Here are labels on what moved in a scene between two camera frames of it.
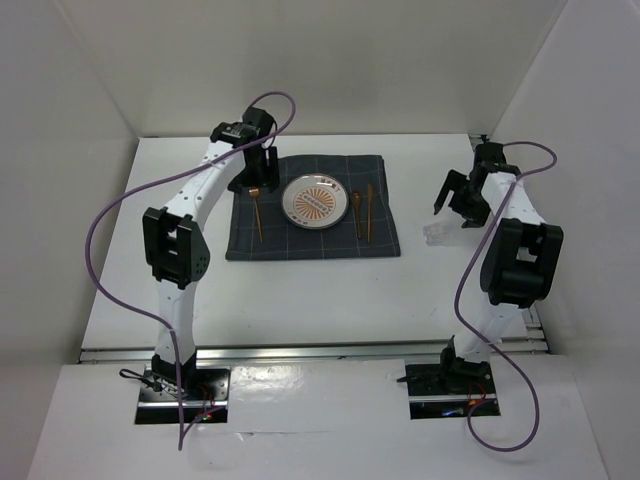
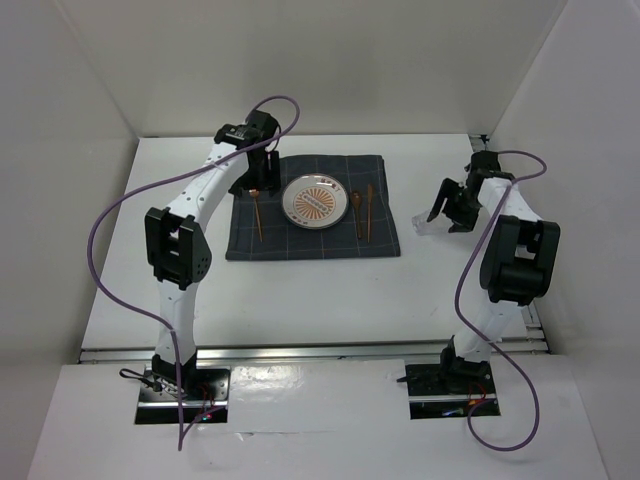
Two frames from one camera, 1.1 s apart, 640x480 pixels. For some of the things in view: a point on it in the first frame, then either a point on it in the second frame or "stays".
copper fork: x=254 y=193 stays
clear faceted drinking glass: x=439 y=234 -> x=438 y=225
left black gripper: x=264 y=178 stays
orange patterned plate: x=315 y=201 stays
